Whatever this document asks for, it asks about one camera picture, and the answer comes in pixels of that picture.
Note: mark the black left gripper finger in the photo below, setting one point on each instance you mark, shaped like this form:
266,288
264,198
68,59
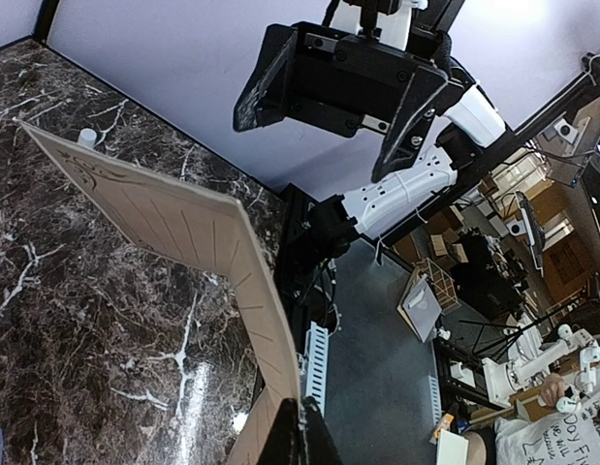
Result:
304,436

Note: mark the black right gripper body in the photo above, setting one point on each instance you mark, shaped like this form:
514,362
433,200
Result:
341,79

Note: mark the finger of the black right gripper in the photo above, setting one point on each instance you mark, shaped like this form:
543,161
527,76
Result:
395,154
264,100

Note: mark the white letter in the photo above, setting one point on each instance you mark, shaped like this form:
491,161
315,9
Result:
196,227

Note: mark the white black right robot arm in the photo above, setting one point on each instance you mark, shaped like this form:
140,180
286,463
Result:
472,123

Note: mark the green white glue stick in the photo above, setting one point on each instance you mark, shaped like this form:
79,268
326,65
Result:
87,138

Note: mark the person in white shirt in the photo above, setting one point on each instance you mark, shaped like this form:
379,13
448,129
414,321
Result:
553,439

